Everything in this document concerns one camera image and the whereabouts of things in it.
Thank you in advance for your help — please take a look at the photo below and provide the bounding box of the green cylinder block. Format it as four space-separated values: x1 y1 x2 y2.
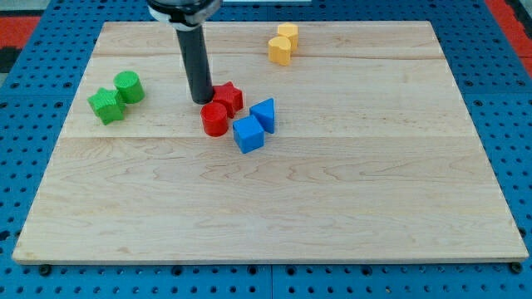
113 71 145 104

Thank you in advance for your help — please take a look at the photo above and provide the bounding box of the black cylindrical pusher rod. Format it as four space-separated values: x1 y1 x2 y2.
176 26 214 105

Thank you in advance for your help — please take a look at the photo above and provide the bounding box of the blue cube block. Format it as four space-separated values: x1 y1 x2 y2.
233 115 264 154

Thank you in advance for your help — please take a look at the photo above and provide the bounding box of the yellow hexagon block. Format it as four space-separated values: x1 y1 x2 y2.
277 22 298 51

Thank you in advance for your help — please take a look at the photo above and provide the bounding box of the red cylinder block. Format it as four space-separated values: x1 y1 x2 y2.
200 102 229 137

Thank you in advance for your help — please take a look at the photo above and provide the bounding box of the green star block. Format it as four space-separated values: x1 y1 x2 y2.
87 88 126 125

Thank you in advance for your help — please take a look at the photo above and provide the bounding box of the red star block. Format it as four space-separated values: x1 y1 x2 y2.
213 81 244 119

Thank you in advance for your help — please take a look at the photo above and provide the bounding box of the wooden board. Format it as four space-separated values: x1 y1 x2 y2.
12 21 529 265

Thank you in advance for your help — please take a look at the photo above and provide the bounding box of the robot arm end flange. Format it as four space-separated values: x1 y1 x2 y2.
146 0 223 32

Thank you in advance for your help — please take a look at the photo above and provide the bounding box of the yellow heart block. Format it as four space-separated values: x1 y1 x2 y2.
268 36 292 66

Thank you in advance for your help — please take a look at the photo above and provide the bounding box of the blue triangle block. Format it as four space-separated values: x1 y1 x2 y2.
249 98 275 134

